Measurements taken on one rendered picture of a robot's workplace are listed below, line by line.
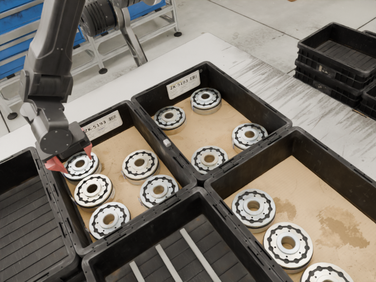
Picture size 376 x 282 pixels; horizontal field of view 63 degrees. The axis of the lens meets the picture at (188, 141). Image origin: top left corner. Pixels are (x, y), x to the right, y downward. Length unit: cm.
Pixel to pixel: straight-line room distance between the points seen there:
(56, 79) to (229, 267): 52
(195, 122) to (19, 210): 57
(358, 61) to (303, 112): 75
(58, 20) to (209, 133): 56
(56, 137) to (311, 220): 58
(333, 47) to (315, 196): 128
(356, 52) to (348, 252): 137
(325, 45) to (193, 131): 122
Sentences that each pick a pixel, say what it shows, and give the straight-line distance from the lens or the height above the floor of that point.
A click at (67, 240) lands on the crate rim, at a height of 93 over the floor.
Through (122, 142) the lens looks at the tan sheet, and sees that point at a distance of 99.
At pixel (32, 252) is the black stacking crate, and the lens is 89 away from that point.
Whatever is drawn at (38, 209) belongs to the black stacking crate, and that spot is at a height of 83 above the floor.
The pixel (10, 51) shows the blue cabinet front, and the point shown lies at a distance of 265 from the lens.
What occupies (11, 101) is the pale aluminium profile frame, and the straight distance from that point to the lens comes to 279.
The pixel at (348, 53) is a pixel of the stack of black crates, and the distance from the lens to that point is 194.
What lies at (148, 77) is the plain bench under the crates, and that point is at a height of 70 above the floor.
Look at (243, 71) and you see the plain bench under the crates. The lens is 140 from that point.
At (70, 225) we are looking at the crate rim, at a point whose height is 92.
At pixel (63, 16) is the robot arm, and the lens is 55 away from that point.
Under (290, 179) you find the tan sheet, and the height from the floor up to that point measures 83.
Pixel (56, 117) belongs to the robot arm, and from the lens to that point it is 60.
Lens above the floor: 152
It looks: 47 degrees down
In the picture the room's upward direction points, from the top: 11 degrees counter-clockwise
